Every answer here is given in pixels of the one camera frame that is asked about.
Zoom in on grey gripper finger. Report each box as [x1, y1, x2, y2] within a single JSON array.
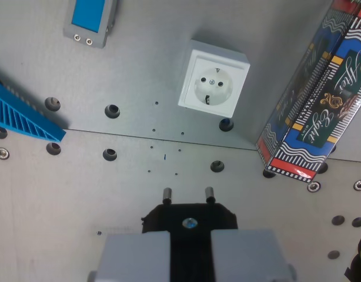
[[210, 229, 298, 282], [86, 230, 172, 282]]

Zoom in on black two-pin power plug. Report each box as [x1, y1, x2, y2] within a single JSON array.
[[141, 186, 239, 282]]

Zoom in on colourful patterned box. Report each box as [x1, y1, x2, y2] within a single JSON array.
[[255, 0, 361, 183]]

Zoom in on blue ribbed plastic wedge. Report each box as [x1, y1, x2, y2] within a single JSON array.
[[0, 76, 67, 144]]

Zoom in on grey box with blue panel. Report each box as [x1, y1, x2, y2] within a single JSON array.
[[62, 0, 118, 49]]

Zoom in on white wall socket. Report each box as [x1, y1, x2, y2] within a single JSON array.
[[177, 39, 251, 118]]

